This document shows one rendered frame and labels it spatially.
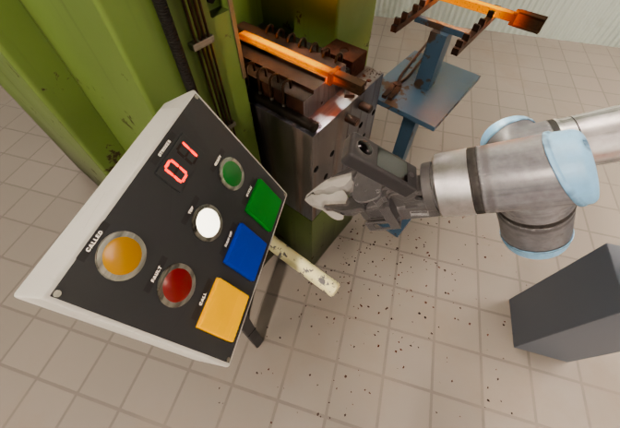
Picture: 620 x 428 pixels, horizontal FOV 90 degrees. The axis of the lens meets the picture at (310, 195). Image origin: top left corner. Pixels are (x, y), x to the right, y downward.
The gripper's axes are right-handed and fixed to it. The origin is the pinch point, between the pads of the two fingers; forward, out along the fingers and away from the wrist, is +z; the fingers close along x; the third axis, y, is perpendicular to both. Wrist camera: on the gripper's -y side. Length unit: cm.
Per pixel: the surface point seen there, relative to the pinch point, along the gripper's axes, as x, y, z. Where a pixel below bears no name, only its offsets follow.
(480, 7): 91, 22, -30
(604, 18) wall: 300, 170, -124
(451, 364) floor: 1, 124, 0
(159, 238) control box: -16.0, -14.3, 11.0
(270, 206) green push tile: 0.5, 1.9, 10.3
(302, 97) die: 37.2, 2.2, 13.8
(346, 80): 42.8, 5.1, 2.9
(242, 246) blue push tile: -10.0, -1.1, 10.2
